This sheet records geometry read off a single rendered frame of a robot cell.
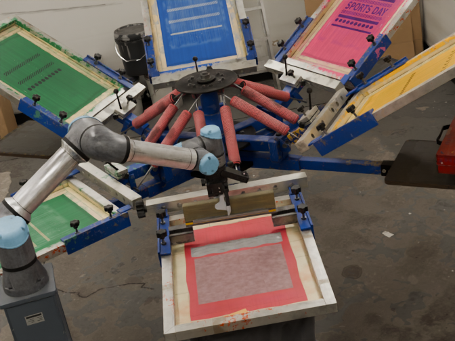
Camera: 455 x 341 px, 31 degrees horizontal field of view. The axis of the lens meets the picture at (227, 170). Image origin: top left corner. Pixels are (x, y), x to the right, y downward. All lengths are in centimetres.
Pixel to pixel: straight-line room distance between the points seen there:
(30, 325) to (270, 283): 84
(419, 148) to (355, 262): 114
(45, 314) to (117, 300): 199
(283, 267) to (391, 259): 176
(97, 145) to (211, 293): 69
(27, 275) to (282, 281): 89
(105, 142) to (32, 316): 62
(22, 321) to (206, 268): 72
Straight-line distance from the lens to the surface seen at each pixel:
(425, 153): 377
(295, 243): 318
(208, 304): 293
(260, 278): 302
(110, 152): 273
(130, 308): 470
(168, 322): 283
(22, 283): 277
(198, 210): 318
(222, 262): 314
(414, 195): 534
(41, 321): 284
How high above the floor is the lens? 266
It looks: 27 degrees down
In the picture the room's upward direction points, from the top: 10 degrees counter-clockwise
